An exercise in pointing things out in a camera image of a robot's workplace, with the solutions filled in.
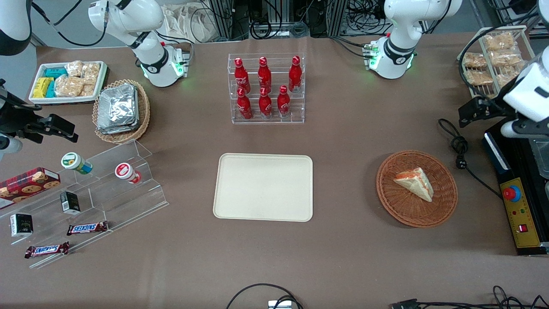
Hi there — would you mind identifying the red cookie box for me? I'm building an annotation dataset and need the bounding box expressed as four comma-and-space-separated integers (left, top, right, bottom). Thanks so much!
0, 167, 61, 210

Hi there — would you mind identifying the black power cable with plug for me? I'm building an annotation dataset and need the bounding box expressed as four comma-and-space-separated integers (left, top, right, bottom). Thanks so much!
437, 118, 503, 199

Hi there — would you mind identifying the beige rectangular tray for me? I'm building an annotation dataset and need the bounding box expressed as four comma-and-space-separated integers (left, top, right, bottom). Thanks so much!
213, 153, 314, 223

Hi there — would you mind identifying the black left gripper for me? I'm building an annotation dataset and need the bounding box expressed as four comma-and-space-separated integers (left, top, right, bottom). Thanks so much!
458, 96, 516, 128

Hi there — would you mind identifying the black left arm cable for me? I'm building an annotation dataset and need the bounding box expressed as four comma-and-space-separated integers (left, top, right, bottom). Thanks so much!
458, 12, 549, 106

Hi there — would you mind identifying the green lid white cup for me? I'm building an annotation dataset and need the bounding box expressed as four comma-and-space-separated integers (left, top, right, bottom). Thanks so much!
60, 152, 93, 175

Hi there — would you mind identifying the aluminium frame post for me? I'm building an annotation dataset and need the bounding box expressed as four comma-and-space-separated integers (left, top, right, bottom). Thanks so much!
211, 0, 235, 41

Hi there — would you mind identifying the clear puffed snack bag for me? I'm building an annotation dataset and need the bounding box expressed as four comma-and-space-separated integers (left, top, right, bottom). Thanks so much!
495, 69, 522, 89
465, 69, 494, 86
483, 33, 516, 52
490, 49, 523, 67
463, 52, 488, 70

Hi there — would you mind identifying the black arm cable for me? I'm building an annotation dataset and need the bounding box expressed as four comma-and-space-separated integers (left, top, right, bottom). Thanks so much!
32, 0, 108, 47
458, 12, 549, 106

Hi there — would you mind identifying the snickers chocolate bar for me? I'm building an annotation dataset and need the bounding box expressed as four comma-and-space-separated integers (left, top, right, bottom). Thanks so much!
24, 242, 70, 259
66, 221, 109, 236

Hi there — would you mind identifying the beige cloth bag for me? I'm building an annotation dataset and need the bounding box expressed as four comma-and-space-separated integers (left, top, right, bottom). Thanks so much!
162, 3, 220, 44

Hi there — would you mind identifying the red lid white cup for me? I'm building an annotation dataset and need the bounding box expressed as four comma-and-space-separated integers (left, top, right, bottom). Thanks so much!
115, 162, 142, 185

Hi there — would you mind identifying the white rectangular snack tray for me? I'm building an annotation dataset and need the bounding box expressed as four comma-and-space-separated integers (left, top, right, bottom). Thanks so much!
29, 61, 108, 105

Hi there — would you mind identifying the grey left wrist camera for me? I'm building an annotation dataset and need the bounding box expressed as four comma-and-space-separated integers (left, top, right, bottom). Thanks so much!
500, 120, 549, 139

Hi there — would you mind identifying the black machine with yellow panel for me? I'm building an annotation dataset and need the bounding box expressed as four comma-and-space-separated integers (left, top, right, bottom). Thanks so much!
482, 118, 549, 257

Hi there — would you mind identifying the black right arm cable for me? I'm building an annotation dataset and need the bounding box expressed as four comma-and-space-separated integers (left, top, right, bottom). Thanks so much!
32, 0, 108, 47

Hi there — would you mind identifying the clear plastic container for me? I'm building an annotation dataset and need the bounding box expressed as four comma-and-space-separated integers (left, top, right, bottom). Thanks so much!
531, 138, 549, 179

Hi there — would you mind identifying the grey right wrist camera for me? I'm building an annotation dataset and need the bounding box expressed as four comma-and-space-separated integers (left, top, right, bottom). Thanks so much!
0, 133, 23, 161

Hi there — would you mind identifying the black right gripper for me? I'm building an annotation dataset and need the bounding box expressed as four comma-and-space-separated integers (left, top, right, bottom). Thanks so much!
0, 79, 79, 145

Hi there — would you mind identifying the silver foil packet stack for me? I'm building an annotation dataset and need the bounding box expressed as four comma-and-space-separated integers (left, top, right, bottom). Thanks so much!
97, 83, 140, 135

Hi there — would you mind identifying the clear acrylic stepped display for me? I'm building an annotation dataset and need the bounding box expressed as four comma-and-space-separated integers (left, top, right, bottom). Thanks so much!
0, 139, 169, 270

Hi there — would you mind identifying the white wire rack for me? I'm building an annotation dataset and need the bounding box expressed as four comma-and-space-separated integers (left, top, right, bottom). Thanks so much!
456, 25, 537, 100

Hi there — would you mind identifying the oval light wicker basket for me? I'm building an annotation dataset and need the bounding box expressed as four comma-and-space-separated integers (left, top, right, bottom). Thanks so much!
92, 79, 151, 144

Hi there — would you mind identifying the black cable with connector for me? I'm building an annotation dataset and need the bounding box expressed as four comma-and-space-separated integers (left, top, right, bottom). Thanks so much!
390, 285, 549, 309

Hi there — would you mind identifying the small black box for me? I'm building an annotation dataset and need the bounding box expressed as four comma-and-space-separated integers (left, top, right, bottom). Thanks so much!
9, 213, 34, 238
60, 191, 81, 215

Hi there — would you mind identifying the triangular sandwich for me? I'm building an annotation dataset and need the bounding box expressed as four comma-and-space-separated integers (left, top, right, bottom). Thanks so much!
393, 167, 434, 203

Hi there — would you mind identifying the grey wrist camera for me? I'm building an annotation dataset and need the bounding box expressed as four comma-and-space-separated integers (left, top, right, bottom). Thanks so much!
0, 133, 23, 161
500, 120, 549, 139

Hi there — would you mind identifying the yellow snack pack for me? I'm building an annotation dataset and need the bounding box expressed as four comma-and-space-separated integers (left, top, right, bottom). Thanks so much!
32, 77, 54, 99

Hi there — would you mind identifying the clear acrylic bottle rack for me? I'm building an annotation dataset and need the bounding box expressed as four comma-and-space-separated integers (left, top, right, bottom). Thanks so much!
228, 53, 306, 125

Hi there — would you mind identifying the red cola bottle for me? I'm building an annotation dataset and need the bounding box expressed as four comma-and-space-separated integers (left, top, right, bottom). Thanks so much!
288, 55, 303, 93
277, 85, 291, 118
237, 88, 253, 120
234, 58, 251, 93
258, 86, 273, 119
258, 56, 272, 92

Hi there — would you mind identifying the black looped cable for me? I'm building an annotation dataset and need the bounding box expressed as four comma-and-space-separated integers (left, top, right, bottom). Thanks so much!
226, 283, 303, 309

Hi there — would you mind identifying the round brown wicker basket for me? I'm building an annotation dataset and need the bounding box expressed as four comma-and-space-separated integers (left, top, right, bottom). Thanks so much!
376, 150, 459, 228

